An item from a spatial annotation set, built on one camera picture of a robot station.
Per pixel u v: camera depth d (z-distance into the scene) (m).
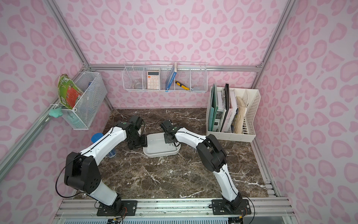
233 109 0.80
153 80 0.95
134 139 0.72
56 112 0.62
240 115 0.90
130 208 0.72
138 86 0.96
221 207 0.73
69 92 0.73
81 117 0.73
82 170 0.45
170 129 0.75
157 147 0.99
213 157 0.54
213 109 0.79
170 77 0.89
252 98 0.99
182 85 0.98
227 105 0.81
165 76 1.00
